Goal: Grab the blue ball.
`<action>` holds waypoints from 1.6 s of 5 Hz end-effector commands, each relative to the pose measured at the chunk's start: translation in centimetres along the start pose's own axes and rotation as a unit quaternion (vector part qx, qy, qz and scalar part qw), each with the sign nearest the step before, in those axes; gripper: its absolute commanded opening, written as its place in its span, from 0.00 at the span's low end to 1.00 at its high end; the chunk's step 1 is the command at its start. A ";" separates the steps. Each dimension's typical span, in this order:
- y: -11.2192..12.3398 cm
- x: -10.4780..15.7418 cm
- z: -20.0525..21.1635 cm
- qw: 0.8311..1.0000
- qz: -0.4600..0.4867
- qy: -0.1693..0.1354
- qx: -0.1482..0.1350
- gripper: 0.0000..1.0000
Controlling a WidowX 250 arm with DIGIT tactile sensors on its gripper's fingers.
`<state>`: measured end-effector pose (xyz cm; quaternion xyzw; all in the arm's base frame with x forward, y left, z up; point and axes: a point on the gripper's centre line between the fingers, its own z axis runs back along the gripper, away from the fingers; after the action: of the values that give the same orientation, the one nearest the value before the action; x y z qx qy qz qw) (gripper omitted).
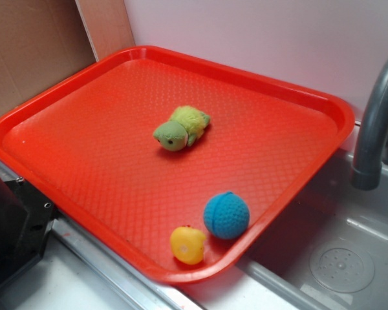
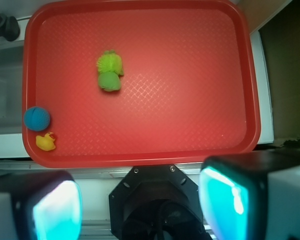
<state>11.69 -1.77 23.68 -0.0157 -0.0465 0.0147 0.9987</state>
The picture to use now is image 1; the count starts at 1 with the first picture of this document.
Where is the blue textured ball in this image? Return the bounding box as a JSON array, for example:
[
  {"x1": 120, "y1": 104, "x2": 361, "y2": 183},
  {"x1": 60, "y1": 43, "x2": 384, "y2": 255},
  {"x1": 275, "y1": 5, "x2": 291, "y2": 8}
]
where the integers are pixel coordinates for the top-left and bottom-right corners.
[{"x1": 203, "y1": 192, "x2": 250, "y2": 240}]

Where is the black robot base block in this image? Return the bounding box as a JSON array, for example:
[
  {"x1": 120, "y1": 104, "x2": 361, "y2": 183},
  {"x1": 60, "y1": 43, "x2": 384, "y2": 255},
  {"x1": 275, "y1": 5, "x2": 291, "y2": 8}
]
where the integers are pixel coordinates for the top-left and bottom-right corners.
[{"x1": 0, "y1": 177, "x2": 54, "y2": 288}]

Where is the red plastic tray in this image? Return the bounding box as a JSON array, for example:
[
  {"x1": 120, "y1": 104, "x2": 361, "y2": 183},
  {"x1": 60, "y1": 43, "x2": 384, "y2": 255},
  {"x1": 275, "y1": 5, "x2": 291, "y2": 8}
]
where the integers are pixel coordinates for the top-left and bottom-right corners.
[{"x1": 0, "y1": 46, "x2": 355, "y2": 284}]

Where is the green plush turtle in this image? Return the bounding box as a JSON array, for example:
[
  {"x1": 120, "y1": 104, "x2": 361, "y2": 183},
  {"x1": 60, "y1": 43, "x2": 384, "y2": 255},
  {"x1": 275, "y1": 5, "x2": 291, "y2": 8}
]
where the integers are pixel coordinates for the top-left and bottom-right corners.
[{"x1": 153, "y1": 105, "x2": 211, "y2": 152}]

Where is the yellow rubber duck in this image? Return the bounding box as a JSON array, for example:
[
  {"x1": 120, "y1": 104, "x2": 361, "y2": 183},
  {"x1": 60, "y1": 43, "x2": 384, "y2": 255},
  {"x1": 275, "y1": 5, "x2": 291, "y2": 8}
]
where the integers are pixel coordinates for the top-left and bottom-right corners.
[{"x1": 169, "y1": 226, "x2": 206, "y2": 265}]

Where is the grey plastic sink basin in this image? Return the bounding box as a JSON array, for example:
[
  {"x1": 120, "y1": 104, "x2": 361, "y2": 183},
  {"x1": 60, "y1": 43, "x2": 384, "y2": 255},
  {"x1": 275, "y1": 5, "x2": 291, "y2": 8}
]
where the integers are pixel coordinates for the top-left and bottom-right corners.
[{"x1": 238, "y1": 152, "x2": 388, "y2": 309}]

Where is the grey toy faucet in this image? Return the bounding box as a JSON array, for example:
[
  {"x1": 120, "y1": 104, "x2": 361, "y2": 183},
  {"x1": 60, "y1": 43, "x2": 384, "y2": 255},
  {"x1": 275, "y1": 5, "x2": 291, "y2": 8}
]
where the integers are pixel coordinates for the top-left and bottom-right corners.
[{"x1": 350, "y1": 60, "x2": 388, "y2": 191}]

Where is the brown cardboard panel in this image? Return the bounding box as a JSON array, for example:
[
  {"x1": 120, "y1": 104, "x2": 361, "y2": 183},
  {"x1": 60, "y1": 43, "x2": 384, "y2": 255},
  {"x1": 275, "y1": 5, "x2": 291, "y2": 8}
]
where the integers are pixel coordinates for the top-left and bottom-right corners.
[{"x1": 0, "y1": 1, "x2": 135, "y2": 116}]

